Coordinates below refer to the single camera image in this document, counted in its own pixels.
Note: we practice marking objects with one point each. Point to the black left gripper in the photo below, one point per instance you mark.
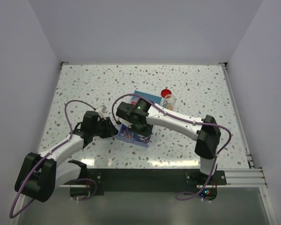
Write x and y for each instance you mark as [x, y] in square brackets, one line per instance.
[110, 130]

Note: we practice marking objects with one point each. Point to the blue end candy bin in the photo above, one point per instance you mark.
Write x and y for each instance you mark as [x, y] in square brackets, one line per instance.
[153, 98]

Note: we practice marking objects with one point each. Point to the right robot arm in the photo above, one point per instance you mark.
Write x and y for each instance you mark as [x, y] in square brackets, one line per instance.
[205, 132]

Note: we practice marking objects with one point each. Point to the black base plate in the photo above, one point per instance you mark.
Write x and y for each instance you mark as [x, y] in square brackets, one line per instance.
[187, 181]

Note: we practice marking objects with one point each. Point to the clear plastic jar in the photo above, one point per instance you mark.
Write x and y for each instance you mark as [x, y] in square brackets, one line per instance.
[169, 102]

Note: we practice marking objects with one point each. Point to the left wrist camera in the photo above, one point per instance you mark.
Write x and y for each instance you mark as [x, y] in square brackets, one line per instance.
[101, 110]

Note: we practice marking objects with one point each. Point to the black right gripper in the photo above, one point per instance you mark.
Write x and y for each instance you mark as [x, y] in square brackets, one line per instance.
[148, 131]

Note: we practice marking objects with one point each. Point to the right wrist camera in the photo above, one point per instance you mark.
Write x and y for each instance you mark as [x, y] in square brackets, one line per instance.
[124, 122]

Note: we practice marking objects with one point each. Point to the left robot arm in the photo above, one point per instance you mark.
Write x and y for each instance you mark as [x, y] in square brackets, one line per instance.
[38, 177]

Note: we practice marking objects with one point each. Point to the purple candy bin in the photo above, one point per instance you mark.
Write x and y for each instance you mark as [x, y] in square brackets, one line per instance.
[127, 136]

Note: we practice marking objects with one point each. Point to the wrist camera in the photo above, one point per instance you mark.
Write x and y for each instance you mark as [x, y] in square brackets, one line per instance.
[101, 110]
[124, 122]

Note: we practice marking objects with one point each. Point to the red jar lid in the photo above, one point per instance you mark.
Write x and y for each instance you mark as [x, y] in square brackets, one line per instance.
[165, 92]

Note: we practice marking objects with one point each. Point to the pink candy bin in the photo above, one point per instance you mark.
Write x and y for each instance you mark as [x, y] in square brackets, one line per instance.
[134, 101]

